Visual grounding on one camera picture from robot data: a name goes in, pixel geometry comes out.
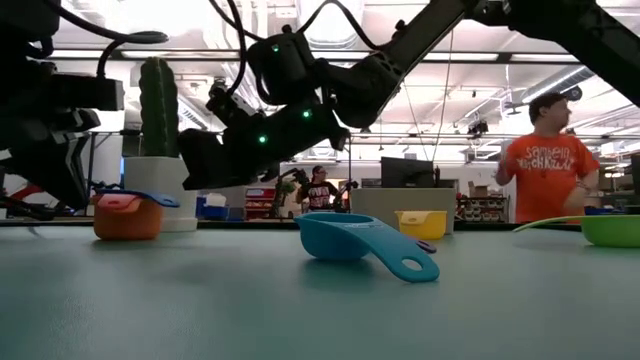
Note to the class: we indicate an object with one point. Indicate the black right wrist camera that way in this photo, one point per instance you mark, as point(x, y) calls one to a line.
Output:
point(235, 115)

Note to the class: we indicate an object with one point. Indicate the dark blue measuring cup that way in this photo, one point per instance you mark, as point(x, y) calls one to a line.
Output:
point(162, 200)

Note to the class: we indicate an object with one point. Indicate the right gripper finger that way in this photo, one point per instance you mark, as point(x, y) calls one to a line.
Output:
point(205, 180)
point(202, 150)

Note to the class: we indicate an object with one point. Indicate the purple measuring cup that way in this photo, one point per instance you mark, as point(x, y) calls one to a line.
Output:
point(427, 246)

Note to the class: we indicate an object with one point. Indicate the yellow measuring cup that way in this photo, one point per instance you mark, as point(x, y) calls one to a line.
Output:
point(422, 227)

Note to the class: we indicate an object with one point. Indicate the black computer monitor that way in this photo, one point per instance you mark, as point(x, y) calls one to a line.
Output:
point(405, 172)

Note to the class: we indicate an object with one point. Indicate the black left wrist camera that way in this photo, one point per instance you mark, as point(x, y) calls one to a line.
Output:
point(90, 92)

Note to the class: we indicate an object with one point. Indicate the black ceiling spotlight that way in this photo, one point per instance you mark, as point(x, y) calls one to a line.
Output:
point(478, 128)
point(575, 94)
point(217, 86)

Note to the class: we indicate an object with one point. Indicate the red parts shelf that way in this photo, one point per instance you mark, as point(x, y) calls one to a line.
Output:
point(257, 202)

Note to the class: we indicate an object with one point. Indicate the green cactus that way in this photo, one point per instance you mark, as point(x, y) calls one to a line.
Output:
point(159, 110)

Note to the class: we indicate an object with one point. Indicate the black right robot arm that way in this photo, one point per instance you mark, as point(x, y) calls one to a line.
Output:
point(430, 30)

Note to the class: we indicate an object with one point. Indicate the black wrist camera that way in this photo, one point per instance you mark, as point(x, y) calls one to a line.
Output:
point(90, 92)
point(235, 115)

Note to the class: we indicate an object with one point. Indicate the dark shelving unit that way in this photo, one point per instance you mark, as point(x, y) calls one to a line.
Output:
point(480, 209)

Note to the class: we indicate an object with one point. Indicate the person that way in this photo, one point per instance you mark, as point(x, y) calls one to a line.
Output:
point(320, 195)
point(545, 170)

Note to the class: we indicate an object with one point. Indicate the teal measuring cup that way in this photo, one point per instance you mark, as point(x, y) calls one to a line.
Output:
point(325, 240)

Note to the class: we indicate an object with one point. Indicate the red measuring cup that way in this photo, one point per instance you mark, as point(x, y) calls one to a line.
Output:
point(117, 202)

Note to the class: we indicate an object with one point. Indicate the white hexagonal planter pot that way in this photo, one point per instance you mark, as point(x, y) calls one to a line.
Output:
point(150, 175)

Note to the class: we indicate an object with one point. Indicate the brown cardboard box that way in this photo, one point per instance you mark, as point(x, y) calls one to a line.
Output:
point(479, 190)

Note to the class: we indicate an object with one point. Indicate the orange measuring cup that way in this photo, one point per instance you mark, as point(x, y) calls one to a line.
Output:
point(127, 225)

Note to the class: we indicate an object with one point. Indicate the green measuring cup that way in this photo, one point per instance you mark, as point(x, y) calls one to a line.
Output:
point(612, 231)

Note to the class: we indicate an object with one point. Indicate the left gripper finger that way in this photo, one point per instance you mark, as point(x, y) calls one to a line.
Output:
point(70, 165)
point(20, 170)

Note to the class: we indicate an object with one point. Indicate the blue storage bin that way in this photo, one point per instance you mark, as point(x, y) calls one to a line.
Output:
point(215, 210)

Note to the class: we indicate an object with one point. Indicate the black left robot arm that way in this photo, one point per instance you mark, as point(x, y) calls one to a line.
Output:
point(25, 20)

